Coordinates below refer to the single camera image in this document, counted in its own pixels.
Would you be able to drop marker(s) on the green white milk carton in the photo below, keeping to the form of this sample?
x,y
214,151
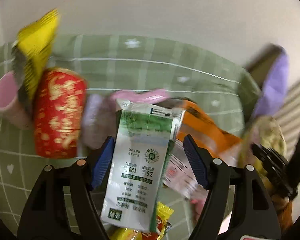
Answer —
x,y
145,137

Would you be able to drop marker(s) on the small yellow snack packet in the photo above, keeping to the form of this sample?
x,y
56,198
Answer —
x,y
30,54

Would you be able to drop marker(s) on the pink cylindrical container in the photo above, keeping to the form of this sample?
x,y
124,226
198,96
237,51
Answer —
x,y
10,106

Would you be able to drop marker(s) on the brown fuzzy sleeve forearm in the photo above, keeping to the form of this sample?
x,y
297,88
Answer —
x,y
283,207

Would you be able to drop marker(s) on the pink wrapper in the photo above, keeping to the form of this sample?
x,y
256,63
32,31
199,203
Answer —
x,y
151,96

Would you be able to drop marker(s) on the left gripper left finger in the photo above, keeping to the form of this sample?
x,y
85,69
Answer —
x,y
60,205

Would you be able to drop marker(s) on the pink pig toy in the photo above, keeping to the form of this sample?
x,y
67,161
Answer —
x,y
197,206

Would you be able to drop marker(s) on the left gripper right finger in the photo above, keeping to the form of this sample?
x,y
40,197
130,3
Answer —
x,y
237,204

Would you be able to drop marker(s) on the orange snack bag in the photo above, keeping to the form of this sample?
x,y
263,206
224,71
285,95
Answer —
x,y
204,131

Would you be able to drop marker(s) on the purple pouch with pink lid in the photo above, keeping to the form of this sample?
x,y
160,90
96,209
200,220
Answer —
x,y
98,121

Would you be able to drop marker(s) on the green grid bed sheet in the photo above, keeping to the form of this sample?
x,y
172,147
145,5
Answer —
x,y
224,91

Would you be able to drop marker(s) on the red paper cup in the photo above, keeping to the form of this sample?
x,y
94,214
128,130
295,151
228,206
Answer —
x,y
57,112

